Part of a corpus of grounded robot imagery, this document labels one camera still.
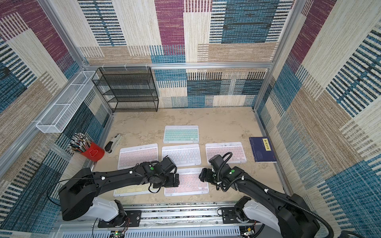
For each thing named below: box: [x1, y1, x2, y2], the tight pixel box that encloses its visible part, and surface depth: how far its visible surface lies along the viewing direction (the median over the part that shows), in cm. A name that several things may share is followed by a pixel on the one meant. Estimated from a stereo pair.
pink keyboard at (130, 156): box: [117, 143, 159, 170], surface depth 97 cm
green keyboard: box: [163, 124, 199, 144], surface depth 107 cm
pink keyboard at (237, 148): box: [205, 141, 248, 164], surface depth 99 cm
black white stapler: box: [104, 133, 122, 154], surface depth 99 cm
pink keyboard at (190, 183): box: [163, 167, 210, 197], surface depth 85 cm
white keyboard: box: [161, 143, 202, 167], surface depth 98 cm
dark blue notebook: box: [249, 136, 278, 163], surface depth 98 cm
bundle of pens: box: [66, 132, 92, 153], surface depth 85 cm
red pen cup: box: [81, 142, 106, 162], surface depth 90 cm
